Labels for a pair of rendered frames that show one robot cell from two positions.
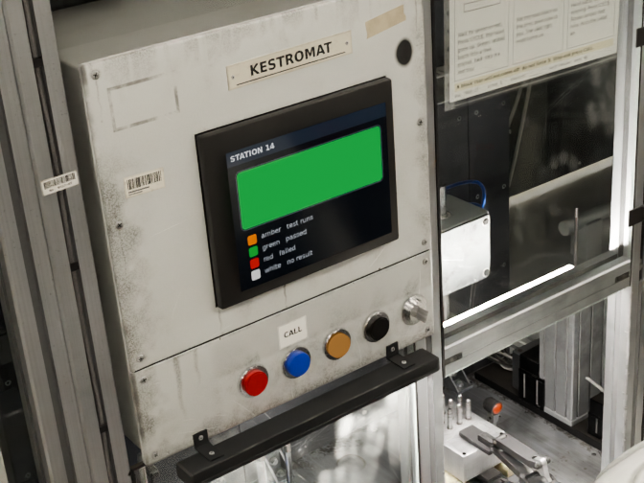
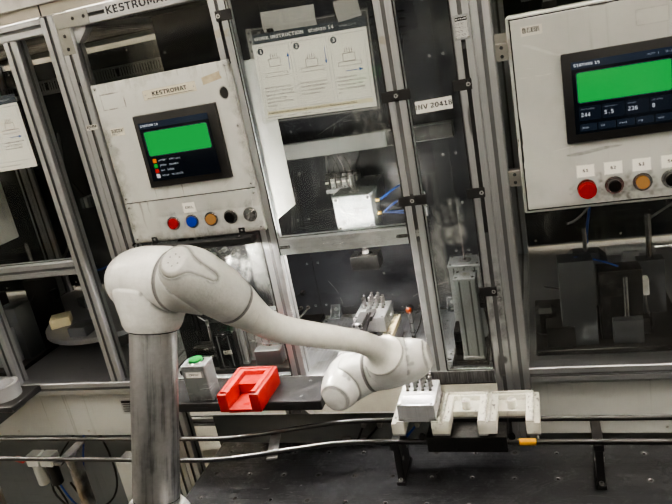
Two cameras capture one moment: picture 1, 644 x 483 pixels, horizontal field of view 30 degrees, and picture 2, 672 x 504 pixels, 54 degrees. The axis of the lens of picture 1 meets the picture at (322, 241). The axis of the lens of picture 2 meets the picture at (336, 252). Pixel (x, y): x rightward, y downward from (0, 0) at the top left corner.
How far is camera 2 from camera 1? 175 cm
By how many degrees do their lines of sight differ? 50
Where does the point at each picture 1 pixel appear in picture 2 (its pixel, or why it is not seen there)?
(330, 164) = (184, 135)
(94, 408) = (115, 214)
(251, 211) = (152, 149)
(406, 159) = (233, 141)
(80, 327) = (108, 182)
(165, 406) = (138, 221)
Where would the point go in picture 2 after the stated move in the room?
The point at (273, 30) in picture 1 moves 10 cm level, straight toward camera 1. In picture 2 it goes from (159, 78) to (124, 85)
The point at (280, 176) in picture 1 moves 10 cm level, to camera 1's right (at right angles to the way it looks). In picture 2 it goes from (162, 137) to (179, 136)
